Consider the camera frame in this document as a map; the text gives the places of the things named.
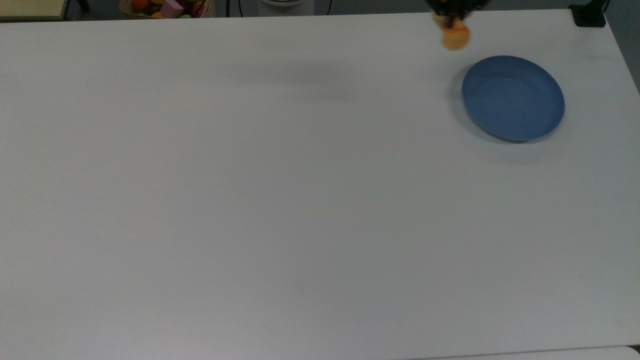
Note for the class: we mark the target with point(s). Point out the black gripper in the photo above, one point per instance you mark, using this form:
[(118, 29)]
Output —
[(457, 5)]

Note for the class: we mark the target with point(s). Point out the pink toy block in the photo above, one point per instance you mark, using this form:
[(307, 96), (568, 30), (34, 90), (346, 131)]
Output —
[(171, 8)]

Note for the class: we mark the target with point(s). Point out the beige board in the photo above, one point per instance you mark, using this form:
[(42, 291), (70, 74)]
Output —
[(30, 7)]

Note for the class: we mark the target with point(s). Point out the orange toy bread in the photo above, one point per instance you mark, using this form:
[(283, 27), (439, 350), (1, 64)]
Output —
[(456, 38)]

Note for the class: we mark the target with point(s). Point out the blue round plate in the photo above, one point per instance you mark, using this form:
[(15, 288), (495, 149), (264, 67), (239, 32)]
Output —
[(512, 97)]

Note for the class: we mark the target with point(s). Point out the orange toy fruit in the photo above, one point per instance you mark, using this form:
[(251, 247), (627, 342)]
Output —
[(139, 4)]

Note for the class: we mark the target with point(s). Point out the basket of toy food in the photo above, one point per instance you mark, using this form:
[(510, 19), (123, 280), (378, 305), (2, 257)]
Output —
[(205, 11)]

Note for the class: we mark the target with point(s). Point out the black table clamp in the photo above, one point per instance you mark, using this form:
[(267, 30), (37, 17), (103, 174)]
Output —
[(589, 16)]

